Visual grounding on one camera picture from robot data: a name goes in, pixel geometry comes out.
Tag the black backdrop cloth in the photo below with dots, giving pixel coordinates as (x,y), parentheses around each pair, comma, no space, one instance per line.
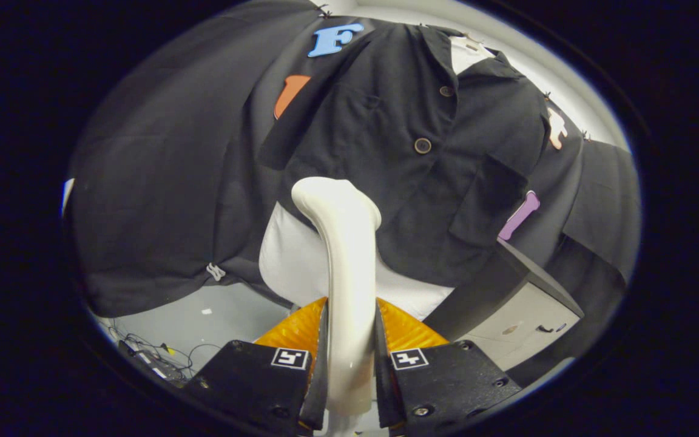
(161,182)

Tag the white shirt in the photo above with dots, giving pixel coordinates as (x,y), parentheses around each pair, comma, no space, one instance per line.
(292,261)

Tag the black power strip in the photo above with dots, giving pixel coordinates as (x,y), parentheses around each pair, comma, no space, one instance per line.
(152,364)

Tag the grey cabinet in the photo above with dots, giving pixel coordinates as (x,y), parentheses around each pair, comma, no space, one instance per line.
(531,309)

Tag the black jacket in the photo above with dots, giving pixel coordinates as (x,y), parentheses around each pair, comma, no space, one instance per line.
(386,182)

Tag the white garment steamer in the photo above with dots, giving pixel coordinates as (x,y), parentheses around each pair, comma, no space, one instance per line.
(349,273)

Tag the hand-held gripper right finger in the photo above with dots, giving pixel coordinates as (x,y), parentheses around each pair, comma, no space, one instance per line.
(384,388)

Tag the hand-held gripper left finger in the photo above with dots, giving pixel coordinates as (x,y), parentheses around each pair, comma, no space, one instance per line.
(319,388)

